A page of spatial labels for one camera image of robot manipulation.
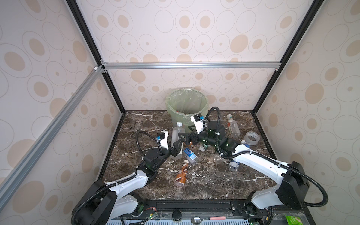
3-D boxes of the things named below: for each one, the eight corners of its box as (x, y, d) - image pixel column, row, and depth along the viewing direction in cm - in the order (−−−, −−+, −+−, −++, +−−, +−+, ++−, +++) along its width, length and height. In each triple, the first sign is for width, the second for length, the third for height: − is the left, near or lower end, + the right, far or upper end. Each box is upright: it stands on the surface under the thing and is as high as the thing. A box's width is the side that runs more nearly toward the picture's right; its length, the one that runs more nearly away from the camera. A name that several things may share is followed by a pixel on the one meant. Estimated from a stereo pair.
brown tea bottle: (174, 184, 84) (174, 181, 79) (184, 161, 93) (184, 157, 88) (182, 187, 83) (182, 185, 78) (191, 164, 92) (192, 160, 87)
